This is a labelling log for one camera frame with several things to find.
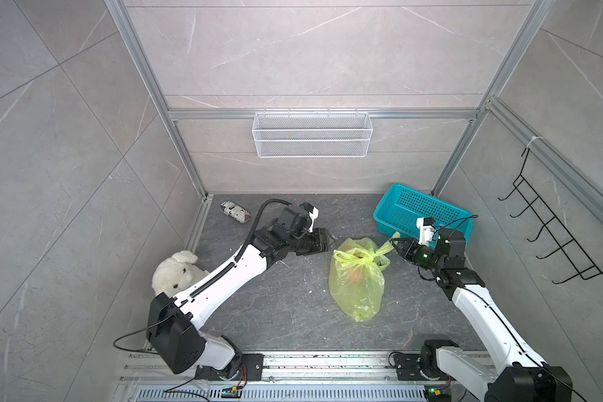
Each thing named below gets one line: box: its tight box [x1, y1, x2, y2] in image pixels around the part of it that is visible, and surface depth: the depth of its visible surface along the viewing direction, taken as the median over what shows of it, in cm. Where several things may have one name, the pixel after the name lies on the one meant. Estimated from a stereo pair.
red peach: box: [349, 268, 365, 283], surface depth 81 cm
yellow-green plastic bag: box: [329, 231, 402, 323], surface depth 81 cm
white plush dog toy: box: [151, 250, 210, 298], surface depth 75 cm
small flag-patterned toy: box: [220, 200, 253, 224], surface depth 112 cm
